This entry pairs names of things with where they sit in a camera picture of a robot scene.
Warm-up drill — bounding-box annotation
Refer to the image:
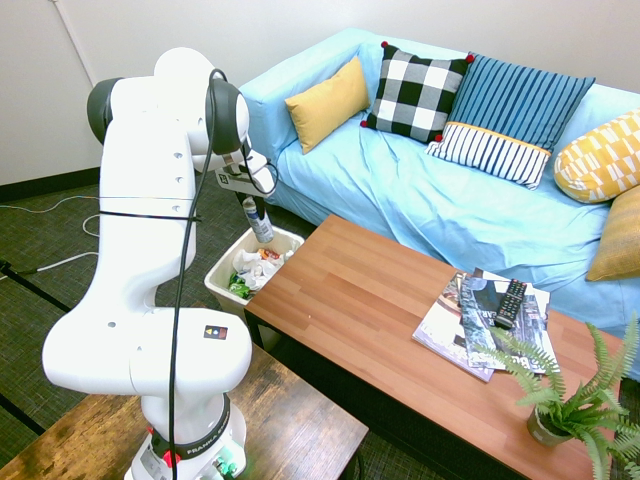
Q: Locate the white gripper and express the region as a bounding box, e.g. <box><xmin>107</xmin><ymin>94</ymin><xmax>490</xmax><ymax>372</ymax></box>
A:
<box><xmin>215</xmin><ymin>158</ymin><xmax>278</xmax><ymax>227</ymax></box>

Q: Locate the silver blue drink can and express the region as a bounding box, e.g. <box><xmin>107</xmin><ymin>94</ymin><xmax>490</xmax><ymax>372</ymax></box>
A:
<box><xmin>241</xmin><ymin>196</ymin><xmax>275</xmax><ymax>245</ymax></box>

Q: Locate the crumpled white paper trash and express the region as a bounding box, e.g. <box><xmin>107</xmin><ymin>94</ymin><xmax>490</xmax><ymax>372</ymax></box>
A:
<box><xmin>232</xmin><ymin>248</ymin><xmax>282</xmax><ymax>292</ymax></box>

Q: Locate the white plastic trash bin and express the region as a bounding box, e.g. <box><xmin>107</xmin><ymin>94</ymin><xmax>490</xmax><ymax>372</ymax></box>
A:
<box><xmin>203</xmin><ymin>225</ymin><xmax>306</xmax><ymax>354</ymax></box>

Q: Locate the green snack wrapper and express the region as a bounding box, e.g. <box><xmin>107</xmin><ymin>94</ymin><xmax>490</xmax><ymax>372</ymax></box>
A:
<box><xmin>228</xmin><ymin>272</ymin><xmax>252</xmax><ymax>301</ymax></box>

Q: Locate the plain yellow pillow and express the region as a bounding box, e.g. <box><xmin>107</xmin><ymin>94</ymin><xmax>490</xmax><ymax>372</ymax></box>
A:
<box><xmin>284</xmin><ymin>55</ymin><xmax>373</xmax><ymax>155</ymax></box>

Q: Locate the wooden coffee table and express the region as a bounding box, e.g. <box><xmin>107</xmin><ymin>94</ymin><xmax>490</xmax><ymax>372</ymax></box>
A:
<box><xmin>243</xmin><ymin>214</ymin><xmax>632</xmax><ymax>480</ymax></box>

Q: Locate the black white checked pillow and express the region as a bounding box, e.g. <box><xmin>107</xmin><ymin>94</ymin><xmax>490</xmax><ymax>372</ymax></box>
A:
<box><xmin>359</xmin><ymin>40</ymin><xmax>475</xmax><ymax>145</ymax></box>

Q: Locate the light blue sofa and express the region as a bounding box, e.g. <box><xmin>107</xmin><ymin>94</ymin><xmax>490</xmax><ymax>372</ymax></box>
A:
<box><xmin>238</xmin><ymin>27</ymin><xmax>640</xmax><ymax>382</ymax></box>

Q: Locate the stack of magazines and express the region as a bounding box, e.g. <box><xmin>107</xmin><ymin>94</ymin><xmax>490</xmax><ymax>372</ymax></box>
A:
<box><xmin>411</xmin><ymin>272</ymin><xmax>497</xmax><ymax>384</ymax></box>

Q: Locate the black metal stand leg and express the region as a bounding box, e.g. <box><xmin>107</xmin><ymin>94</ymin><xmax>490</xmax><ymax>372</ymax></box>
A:
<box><xmin>0</xmin><ymin>392</ymin><xmax>47</xmax><ymax>437</ymax></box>
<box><xmin>0</xmin><ymin>258</ymin><xmax>72</xmax><ymax>313</ymax></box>

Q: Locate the black remote control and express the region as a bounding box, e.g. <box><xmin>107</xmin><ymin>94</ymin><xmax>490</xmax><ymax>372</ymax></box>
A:
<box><xmin>494</xmin><ymin>278</ymin><xmax>529</xmax><ymax>331</ymax></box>

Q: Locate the blue striped pillow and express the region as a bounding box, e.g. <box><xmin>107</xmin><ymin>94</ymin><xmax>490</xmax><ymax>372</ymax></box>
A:
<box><xmin>424</xmin><ymin>52</ymin><xmax>597</xmax><ymax>192</ymax></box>

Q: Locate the dark cover magazine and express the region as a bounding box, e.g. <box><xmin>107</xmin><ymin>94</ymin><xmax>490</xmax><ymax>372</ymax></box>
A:
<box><xmin>459</xmin><ymin>274</ymin><xmax>559</xmax><ymax>376</ymax></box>

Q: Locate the yellow white patterned pillow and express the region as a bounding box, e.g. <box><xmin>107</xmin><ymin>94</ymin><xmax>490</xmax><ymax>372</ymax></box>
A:
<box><xmin>553</xmin><ymin>108</ymin><xmax>640</xmax><ymax>205</ymax></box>

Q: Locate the mustard textured pillow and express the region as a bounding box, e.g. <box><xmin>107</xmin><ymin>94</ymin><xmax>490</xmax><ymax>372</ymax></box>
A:
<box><xmin>585</xmin><ymin>185</ymin><xmax>640</xmax><ymax>283</ymax></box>

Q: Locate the grey plant pot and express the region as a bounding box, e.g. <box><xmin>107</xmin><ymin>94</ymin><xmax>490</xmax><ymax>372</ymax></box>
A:
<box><xmin>526</xmin><ymin>402</ymin><xmax>576</xmax><ymax>448</ymax></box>

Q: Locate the green fern plant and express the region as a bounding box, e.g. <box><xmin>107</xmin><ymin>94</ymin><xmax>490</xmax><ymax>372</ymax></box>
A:
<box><xmin>472</xmin><ymin>312</ymin><xmax>640</xmax><ymax>480</ymax></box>

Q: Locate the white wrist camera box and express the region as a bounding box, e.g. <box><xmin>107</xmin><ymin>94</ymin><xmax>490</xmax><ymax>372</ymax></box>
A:
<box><xmin>245</xmin><ymin>150</ymin><xmax>274</xmax><ymax>178</ymax></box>

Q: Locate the white floor cable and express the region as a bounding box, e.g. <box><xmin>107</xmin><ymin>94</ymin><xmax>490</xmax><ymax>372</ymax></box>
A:
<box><xmin>36</xmin><ymin>213</ymin><xmax>102</xmax><ymax>274</ymax></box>

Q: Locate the thin coloured floor wire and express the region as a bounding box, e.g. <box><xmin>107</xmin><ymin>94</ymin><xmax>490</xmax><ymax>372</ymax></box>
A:
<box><xmin>0</xmin><ymin>196</ymin><xmax>101</xmax><ymax>215</ymax></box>

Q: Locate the white wall cable duct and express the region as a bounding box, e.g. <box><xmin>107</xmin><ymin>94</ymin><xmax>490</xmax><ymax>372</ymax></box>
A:
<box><xmin>48</xmin><ymin>0</ymin><xmax>97</xmax><ymax>87</ymax></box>

